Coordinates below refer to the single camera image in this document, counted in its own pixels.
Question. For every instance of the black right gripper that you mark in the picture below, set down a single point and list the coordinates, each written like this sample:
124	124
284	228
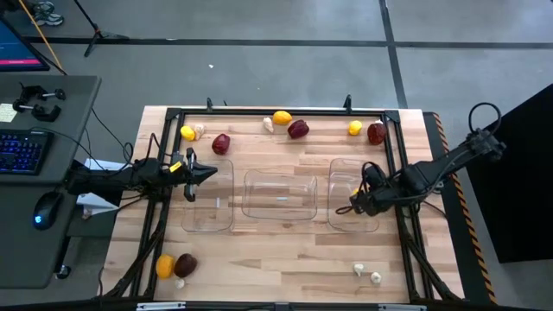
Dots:
373	199

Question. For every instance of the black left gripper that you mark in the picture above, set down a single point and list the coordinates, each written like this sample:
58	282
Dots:
189	175

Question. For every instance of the yellow lemon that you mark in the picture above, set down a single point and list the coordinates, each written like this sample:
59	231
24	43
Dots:
187	133
355	128
355	191
282	117

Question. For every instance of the dark red apple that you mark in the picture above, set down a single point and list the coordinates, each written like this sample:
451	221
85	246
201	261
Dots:
376	133
220	144
185	265
298	128

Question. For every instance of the orange-yellow lemon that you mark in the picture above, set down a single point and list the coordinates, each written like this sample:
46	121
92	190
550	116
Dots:
165	266

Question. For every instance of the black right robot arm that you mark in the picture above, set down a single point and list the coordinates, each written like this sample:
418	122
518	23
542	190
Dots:
432	170

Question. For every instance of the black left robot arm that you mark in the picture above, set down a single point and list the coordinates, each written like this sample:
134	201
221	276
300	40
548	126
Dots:
112	179

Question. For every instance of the clear plastic bin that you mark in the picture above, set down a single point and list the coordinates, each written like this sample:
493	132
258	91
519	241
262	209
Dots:
341	173
211	207
278	194

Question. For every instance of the black yellow hazard tape strip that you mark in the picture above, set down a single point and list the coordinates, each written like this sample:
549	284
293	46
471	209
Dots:
464	207

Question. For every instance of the white paper sheet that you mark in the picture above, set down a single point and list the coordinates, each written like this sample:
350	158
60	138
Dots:
103	164
93	204

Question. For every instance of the large black box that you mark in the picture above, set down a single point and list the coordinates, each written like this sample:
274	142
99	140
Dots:
518	181

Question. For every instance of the black computer mouse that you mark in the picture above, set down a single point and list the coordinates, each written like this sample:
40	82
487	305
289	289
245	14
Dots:
46	210

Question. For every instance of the black desk foot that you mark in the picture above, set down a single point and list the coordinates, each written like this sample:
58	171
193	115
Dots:
63	271

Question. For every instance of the black metal clamp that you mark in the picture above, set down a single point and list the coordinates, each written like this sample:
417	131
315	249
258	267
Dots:
39	92
41	113

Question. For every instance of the black tripod stand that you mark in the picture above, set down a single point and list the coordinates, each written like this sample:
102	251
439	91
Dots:
97	34

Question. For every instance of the black backlit keyboard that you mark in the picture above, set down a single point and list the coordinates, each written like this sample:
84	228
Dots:
21	151

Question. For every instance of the grey desk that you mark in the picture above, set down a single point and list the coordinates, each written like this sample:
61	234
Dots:
34	250

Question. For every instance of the pale sticky note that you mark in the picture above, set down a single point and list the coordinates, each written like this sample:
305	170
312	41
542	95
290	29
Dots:
6	112

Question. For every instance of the person's shoe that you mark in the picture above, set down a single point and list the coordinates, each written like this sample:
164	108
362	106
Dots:
47	13

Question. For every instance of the computer monitor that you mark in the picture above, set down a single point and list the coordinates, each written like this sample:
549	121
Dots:
17	47

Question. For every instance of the black metal table frame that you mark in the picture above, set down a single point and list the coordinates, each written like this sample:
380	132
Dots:
281	112

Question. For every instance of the silver metal bracket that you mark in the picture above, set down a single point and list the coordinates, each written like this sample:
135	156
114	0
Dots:
402	307
160	306

